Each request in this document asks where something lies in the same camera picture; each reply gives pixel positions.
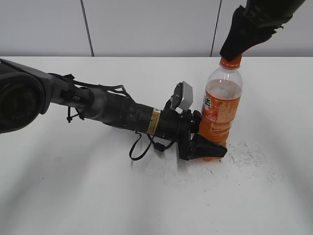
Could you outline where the orange bottle cap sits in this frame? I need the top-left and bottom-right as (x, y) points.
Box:
(220, 54), (242, 70)

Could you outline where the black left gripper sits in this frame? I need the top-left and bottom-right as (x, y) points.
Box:
(158, 108), (227, 161)

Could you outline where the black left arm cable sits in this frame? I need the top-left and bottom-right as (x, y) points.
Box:
(129, 131), (181, 162)

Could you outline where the orange soda plastic bottle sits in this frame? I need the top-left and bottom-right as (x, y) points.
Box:
(198, 64), (243, 147)

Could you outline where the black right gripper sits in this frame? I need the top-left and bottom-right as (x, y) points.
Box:
(220, 0), (305, 62)

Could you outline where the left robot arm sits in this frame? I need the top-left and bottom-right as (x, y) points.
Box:
(0, 59), (227, 161)

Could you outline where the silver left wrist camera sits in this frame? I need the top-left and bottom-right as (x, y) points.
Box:
(170, 81), (193, 112)

